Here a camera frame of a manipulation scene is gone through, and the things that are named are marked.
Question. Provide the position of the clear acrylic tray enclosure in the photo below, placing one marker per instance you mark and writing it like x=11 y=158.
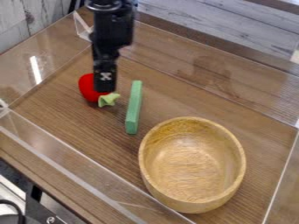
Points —
x=70 y=145

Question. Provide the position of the wooden bowl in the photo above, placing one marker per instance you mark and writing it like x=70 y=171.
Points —
x=193 y=164

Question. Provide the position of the green rectangular block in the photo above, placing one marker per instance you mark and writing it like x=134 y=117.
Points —
x=134 y=107

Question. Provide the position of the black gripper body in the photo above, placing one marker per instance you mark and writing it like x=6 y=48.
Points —
x=114 y=25

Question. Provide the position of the red plush strawberry toy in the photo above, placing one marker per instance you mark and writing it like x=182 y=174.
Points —
x=104 y=99

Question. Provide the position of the black metal bracket with bolt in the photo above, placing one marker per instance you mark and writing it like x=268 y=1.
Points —
x=37 y=213

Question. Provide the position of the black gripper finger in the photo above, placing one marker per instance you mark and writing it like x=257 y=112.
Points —
x=105 y=76

